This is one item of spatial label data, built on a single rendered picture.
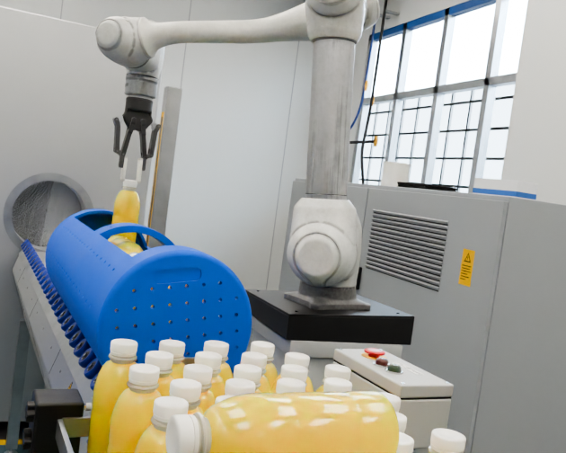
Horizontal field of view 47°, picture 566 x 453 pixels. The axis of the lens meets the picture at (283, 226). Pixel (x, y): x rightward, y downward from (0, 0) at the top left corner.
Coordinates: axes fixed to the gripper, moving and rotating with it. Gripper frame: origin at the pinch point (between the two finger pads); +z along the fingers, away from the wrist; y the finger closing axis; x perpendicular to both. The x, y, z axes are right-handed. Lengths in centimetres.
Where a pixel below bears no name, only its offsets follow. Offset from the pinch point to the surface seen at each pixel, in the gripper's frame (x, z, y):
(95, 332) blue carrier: 74, 28, 20
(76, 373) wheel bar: 47, 44, 17
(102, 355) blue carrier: 76, 32, 18
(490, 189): -28, -12, -159
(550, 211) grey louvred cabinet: 1, -5, -163
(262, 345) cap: 92, 25, -4
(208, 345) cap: 92, 25, 6
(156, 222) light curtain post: -67, 19, -27
